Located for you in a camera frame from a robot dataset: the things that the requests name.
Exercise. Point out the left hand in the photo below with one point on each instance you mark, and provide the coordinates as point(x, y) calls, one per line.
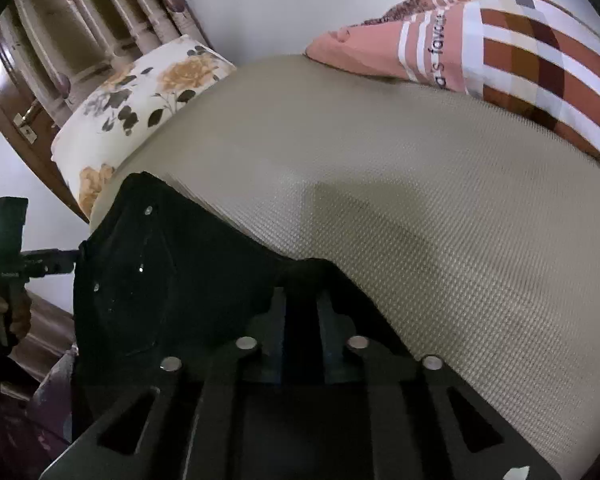
point(19, 307)

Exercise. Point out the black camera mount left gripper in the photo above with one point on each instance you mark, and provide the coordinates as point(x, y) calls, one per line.
point(13, 213)

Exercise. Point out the beige striped curtain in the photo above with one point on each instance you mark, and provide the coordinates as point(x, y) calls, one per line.
point(65, 49)

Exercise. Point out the black pants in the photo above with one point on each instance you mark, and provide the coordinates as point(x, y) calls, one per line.
point(161, 276)

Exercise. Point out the white floral pillow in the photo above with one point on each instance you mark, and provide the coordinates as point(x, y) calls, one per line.
point(127, 109)

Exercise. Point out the brown wooden door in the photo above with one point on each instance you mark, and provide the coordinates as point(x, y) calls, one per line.
point(29, 129)

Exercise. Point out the beige mattress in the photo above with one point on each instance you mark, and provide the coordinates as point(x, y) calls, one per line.
point(475, 232)

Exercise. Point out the pink plaid pillow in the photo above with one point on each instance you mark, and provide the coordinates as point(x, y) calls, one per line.
point(533, 58)

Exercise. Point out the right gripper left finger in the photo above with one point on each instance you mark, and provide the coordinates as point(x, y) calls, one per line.
point(181, 419)

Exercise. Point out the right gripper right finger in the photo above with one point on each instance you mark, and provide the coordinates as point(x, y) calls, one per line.
point(424, 420)

